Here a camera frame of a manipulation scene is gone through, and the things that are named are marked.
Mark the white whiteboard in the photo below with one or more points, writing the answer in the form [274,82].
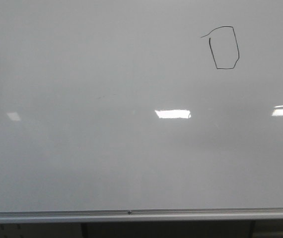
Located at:
[141,110]

